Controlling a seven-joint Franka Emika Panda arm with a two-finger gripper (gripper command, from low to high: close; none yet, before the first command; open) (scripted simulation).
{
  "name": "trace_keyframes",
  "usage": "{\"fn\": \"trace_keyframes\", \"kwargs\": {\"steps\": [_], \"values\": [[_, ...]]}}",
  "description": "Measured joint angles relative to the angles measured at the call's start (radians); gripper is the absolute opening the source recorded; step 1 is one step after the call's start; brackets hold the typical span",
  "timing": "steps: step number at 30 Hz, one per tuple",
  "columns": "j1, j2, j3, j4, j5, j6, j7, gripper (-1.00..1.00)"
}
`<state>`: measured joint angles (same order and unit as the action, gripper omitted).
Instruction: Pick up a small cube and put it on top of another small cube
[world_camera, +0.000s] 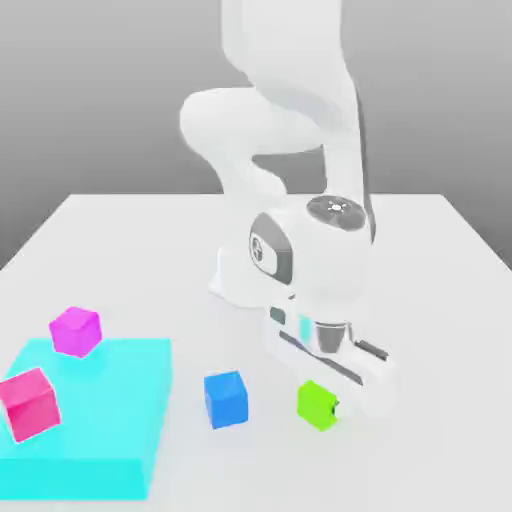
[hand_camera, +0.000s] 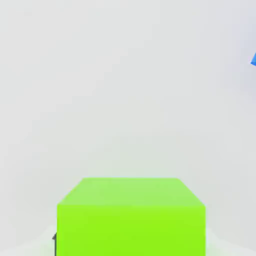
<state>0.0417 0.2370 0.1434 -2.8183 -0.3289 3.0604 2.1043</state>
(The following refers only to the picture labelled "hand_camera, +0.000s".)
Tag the small green cube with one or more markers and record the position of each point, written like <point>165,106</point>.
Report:
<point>131,224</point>

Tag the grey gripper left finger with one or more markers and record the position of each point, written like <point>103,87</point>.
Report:
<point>54,247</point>

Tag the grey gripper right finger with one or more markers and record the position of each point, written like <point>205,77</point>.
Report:
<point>215,248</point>

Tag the small blue cube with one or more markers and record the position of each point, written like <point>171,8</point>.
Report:
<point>254,60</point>

